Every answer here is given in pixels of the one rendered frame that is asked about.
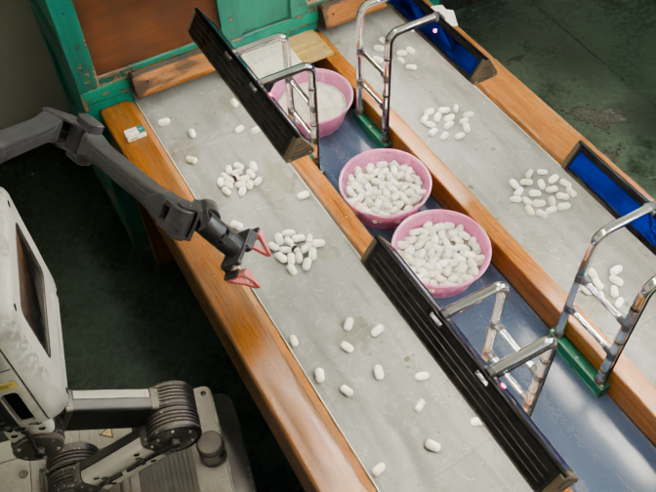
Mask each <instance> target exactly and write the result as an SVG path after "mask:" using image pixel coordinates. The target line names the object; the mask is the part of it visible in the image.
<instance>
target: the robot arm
mask: <svg viewBox="0 0 656 492"><path fill-rule="evenodd" d="M103 128H104V125H103V124H101V123H100V122H99V121H98V120H96V119H95V118H94V117H92V116H91V115H89V114H85V113H79V114H78V116H75V115H72V114H69V113H66V112H63V111H60V110H57V109H54V108H51V107H48V106H45V107H42V112H40V113H39V114H38V115H37V116H36V117H34V118H32V119H30V120H27V121H24V122H22V123H20V124H17V125H15V126H12V127H9V128H7V129H4V130H1V131H0V164H1V163H3V162H5V161H7V160H9V159H11V158H14V157H16V156H18V155H20V154H22V153H25V152H27V151H29V150H31V149H33V148H35V147H37V146H39V145H41V144H45V143H51V144H54V145H56V146H58V147H60V148H62V149H64V150H66V155H67V156H68V157H69V158H70V159H71V160H73V161H74V162H75V163H76V164H77V165H80V166H90V165H91V164H92V163H93V164H95V165H96V166H97V167H98V168H99V169H101V170H102V171H103V172H104V173H105V174H107V175H108V176H109V177H110V178H111V179H113V180H114V181H115V182H116V183H117V184H119V185H120V186H121V187H122V188H124V189H125V190H126V191H127V192H128V193H130V194H131V195H132V196H133V197H134V198H136V199H137V200H138V201H139V202H140V203H141V204H142V205H143V206H144V207H145V208H146V210H147V211H148V213H149V214H150V215H151V216H152V217H153V218H154V219H155V220H156V224H157V225H158V226H160V227H161V228H162V229H163V230H164V231H166V235H167V236H168V237H170V238H172V239H175V240H179V241H183V240H186V241H190V239H191V237H192V235H193V233H194V231H196V232H197V233H198V234H199V235H201V236H202V237H203V238H204V239H206V240H207V241H208V242H209V243H211V244H212V245H213V246H214V247H215V248H217V249H218V250H219V251H220V252H222V253H223V254H224V255H225V257H224V259H223V262H222V264H221V269H222V270H223V271H224V272H225V277H224V281H226V282H227V283H233V284H240V285H245V286H249V287H252V288H255V289H258V288H261V286H260V284H259V283H258V281H257V280H256V278H255V277H254V276H253V274H252V273H251V272H250V270H249V269H248V268H247V267H246V268H243V269H241V270H239V269H235V270H233V269H234V267H235V266H237V267H238V266H240V265H242V262H241V261H242V258H243V256H244V253H245V252H247V253H248V252H250V251H252V250H254V251H256V252H258V253H260V254H262V255H264V256H266V257H270V256H271V253H270V251H269V249H268V247H267V242H266V239H265V236H264V233H263V231H262V230H261V229H260V228H259V227H256V228H253V229H251V228H248V229H245V230H243V231H241V232H238V233H236V232H235V231H234V230H232V229H231V228H230V227H229V226H228V225H226V224H225V223H224V222H223V221H221V215H220V211H219V208H218V204H217V203H216V202H215V201H214V200H213V199H210V198H204V199H201V200H198V199H193V201H192V202H189V201H187V200H185V199H184V198H183V197H182V198H180V197H179V196H178V195H177V194H176V193H175V192H172V191H169V190H167V189H166V188H164V187H162V186H161V185H160V184H158V183H157V182H156V181H154V180H153V179H152V178H151V177H149V176H148V175H147V174H146V173H144V172H143V171H142V170H141V169H139V168H138V167H137V166H136V165H134V164H133V163H132V162H131V161H129V160H128V159H127V158H126V157H124V156H123V155H122V154H121V153H119V152H118V151H117V150H116V149H115V148H113V147H112V146H111V145H110V144H109V143H108V142H107V140H106V139H105V137H104V136H103V135H102V132H103ZM64 130H66V131H64ZM256 240H260V242H261V244H262V246H263V248H264V249H265V250H262V249H261V248H260V247H258V246H257V245H256V244H255V242H256ZM241 278H246V279H247V280H249V281H250V282H252V283H250V282H248V281H246V280H243V279H241Z"/></svg>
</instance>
